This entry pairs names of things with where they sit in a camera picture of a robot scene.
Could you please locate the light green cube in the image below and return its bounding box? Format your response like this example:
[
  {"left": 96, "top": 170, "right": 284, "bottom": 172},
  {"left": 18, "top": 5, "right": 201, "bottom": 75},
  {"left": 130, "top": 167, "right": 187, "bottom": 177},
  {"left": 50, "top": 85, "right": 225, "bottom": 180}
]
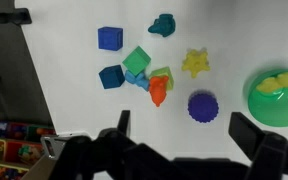
[{"left": 148, "top": 66, "right": 175, "bottom": 92}]

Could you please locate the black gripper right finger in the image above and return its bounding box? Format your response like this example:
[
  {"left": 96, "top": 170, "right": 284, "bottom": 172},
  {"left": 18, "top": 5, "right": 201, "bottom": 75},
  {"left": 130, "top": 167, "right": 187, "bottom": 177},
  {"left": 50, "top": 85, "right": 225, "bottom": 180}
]
[{"left": 228, "top": 111, "right": 288, "bottom": 180}]

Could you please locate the yellow rubber animal toy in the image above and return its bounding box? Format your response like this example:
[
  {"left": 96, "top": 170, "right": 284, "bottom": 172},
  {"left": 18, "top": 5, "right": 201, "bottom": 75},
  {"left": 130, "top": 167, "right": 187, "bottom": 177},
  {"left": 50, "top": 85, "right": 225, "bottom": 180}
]
[{"left": 255, "top": 71, "right": 288, "bottom": 94}]

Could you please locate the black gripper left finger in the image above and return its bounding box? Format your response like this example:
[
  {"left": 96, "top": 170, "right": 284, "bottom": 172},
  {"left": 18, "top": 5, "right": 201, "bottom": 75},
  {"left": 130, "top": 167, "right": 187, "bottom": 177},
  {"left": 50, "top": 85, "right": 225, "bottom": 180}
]
[{"left": 48, "top": 109, "right": 177, "bottom": 180}]

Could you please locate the green plastic bowl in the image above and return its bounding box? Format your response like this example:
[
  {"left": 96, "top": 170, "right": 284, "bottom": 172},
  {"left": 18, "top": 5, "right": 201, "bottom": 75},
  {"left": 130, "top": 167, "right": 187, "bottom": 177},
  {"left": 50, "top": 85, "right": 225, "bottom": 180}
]
[{"left": 243, "top": 68, "right": 288, "bottom": 128}]

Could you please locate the bright blue cube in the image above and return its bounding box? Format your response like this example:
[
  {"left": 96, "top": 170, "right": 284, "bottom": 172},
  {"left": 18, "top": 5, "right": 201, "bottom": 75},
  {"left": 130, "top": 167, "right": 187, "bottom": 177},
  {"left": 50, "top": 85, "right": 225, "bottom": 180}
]
[{"left": 97, "top": 26, "right": 124, "bottom": 52}]

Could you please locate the yellow star rubber toy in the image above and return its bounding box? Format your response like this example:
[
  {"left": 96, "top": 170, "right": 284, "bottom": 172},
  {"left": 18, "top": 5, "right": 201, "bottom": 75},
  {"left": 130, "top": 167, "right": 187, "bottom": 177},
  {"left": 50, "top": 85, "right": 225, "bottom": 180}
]
[{"left": 181, "top": 47, "right": 212, "bottom": 79}]

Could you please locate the dark blue cube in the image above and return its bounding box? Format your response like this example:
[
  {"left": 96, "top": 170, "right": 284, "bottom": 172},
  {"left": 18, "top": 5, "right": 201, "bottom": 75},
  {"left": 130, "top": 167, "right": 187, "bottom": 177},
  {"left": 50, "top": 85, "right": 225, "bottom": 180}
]
[{"left": 98, "top": 64, "right": 126, "bottom": 90}]

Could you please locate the shelf with toy bins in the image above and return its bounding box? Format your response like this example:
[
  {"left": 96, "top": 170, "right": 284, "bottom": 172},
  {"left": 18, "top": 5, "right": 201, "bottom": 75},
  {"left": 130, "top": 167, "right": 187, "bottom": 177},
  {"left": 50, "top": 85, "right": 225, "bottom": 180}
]
[{"left": 0, "top": 119, "right": 57, "bottom": 180}]

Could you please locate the light blue rubber toy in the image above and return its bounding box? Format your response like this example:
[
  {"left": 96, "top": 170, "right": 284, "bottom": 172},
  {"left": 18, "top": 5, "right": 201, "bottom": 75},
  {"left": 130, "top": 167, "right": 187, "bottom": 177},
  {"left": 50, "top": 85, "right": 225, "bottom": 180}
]
[{"left": 124, "top": 69, "right": 151, "bottom": 92}]

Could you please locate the purple bumpy ball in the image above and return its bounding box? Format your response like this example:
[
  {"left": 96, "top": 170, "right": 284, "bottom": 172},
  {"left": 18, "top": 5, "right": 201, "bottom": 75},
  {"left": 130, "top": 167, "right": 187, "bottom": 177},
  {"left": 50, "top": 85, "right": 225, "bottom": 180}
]
[{"left": 187, "top": 91, "right": 220, "bottom": 124}]

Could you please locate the teal rubber animal toy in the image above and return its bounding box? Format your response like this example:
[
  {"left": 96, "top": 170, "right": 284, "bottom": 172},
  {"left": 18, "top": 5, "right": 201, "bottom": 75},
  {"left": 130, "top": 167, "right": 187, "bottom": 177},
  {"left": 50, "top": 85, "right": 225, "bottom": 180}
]
[{"left": 147, "top": 13, "right": 177, "bottom": 38}]

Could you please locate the orange rubber animal toy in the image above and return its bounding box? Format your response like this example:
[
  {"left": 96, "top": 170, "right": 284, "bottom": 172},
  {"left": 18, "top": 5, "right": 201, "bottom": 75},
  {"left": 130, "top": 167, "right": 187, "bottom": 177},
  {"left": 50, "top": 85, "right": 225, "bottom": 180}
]
[{"left": 148, "top": 75, "right": 170, "bottom": 108}]

